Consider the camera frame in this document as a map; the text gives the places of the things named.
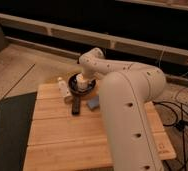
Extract white ceramic cup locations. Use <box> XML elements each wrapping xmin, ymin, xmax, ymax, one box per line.
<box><xmin>76</xmin><ymin>74</ymin><xmax>88</xmax><ymax>91</ymax></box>

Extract black ceramic bowl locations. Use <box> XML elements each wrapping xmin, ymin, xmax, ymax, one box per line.
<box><xmin>68</xmin><ymin>74</ymin><xmax>96</xmax><ymax>96</ymax></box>

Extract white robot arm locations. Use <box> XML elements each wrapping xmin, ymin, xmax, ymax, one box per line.
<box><xmin>79</xmin><ymin>48</ymin><xmax>166</xmax><ymax>171</ymax></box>

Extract black cables on floor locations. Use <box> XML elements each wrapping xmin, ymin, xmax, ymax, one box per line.
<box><xmin>152</xmin><ymin>46</ymin><xmax>188</xmax><ymax>171</ymax></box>

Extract wooden shelf rail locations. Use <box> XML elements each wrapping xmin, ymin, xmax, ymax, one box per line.
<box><xmin>0</xmin><ymin>13</ymin><xmax>188</xmax><ymax>65</ymax></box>

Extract white tube bottle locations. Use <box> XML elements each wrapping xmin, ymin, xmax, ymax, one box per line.
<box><xmin>57</xmin><ymin>77</ymin><xmax>72</xmax><ymax>103</ymax></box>

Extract blue sponge block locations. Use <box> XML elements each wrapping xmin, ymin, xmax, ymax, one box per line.
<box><xmin>87</xmin><ymin>96</ymin><xmax>99</xmax><ymax>110</ymax></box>

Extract dark grey floor mat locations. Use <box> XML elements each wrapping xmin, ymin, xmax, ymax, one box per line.
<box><xmin>0</xmin><ymin>92</ymin><xmax>37</xmax><ymax>171</ymax></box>

